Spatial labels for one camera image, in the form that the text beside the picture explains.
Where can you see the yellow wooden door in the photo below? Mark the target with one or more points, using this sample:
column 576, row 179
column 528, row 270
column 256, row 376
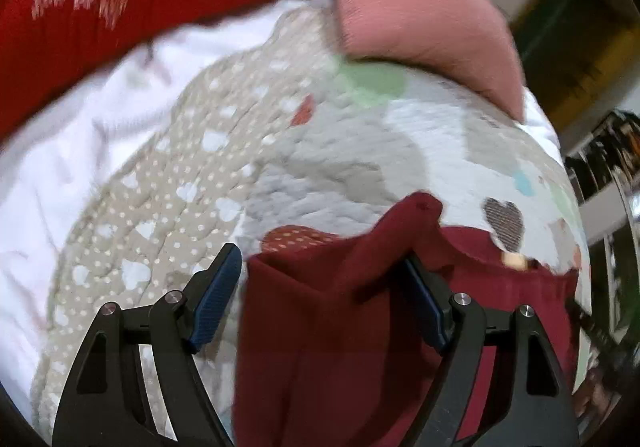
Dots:
column 575, row 12

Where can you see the maroon sweatshirt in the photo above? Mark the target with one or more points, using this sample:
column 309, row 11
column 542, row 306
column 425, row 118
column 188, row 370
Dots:
column 325, row 337

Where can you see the red floral comforter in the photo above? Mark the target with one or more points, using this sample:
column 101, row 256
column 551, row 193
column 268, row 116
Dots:
column 150, row 17

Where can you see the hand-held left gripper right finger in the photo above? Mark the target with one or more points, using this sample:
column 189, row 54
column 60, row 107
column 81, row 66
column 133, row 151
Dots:
column 429, row 309

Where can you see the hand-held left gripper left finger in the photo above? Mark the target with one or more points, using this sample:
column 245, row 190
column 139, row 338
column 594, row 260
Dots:
column 217, row 294

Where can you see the white storage shelf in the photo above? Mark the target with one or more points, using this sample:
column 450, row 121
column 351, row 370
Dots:
column 600, row 162

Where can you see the patchwork quilted bedspread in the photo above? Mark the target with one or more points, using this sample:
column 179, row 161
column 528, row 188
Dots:
column 310, row 152

